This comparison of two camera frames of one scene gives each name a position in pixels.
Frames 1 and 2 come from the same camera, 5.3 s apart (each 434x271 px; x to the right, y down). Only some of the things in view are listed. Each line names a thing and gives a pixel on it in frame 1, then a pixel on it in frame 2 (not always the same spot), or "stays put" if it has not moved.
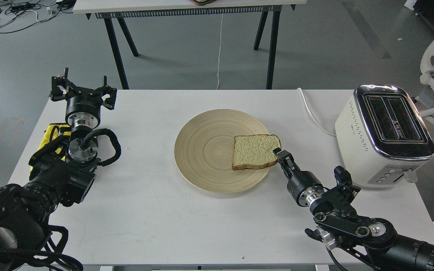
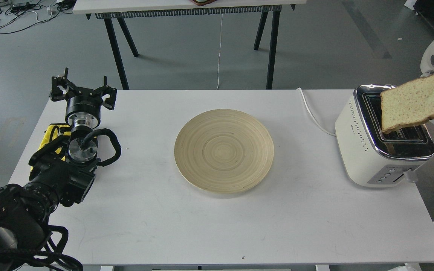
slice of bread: x=253 y=151 → x=412 y=102
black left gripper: x=81 y=100 stays put
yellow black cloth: x=51 y=133 stays put
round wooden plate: x=204 y=148 stays put
